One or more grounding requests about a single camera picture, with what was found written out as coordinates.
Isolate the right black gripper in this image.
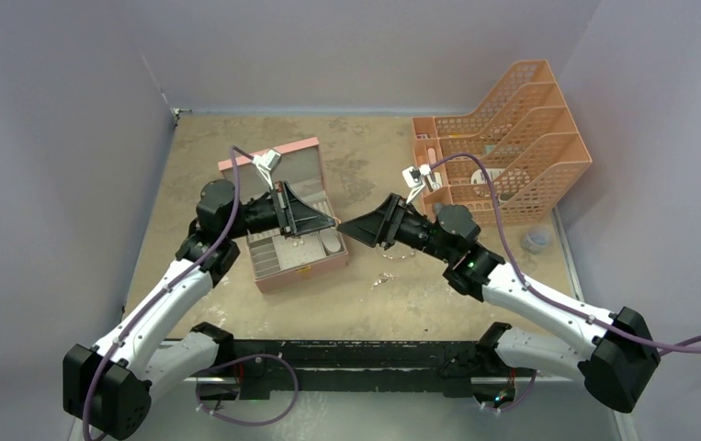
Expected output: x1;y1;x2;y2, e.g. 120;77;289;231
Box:
338;194;455;263

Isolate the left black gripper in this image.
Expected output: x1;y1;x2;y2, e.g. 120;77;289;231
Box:
225;180;334;240

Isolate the rhinestone earring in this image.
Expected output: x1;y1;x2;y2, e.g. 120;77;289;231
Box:
372;273;397;289

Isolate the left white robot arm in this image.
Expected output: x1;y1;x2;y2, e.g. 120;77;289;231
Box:
62;179;336;440

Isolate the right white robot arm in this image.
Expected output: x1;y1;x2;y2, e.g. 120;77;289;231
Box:
338;194;661;413

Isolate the cream oval watch pillow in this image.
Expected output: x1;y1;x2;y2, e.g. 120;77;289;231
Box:
319;229;343;254

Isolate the white label card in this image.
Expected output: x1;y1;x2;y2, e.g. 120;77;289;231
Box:
469;168;504;185

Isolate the orange mesh file organizer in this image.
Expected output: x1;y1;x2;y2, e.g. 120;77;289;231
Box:
413;60;593;226

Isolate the clear plastic cup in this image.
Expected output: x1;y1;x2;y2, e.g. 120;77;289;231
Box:
520;225;554;254

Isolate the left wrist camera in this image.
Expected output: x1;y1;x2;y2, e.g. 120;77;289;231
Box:
252;149;282;190

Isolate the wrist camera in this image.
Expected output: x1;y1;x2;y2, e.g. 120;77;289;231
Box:
252;149;282;190
401;164;440;204

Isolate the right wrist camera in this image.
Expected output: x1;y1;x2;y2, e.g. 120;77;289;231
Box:
401;164;440;204

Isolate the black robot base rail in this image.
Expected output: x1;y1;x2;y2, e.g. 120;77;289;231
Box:
175;321;537;404

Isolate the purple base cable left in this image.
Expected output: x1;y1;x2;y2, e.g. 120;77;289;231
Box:
195;355;300;427

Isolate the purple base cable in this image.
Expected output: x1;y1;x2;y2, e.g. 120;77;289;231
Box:
479;362;538;415
195;355;300;427

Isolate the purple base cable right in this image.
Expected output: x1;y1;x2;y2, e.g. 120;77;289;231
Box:
479;362;538;415

